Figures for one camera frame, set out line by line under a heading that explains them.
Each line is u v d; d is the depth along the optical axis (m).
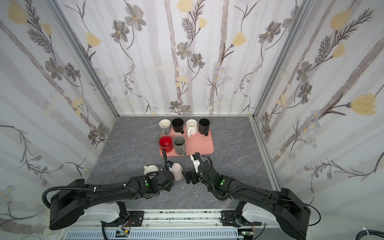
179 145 0.91
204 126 1.04
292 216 0.41
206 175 0.58
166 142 0.99
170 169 0.75
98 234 0.70
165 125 1.04
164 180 0.64
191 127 1.04
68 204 0.42
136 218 0.73
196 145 1.04
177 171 0.81
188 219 0.75
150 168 0.84
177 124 1.04
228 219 0.73
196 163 0.71
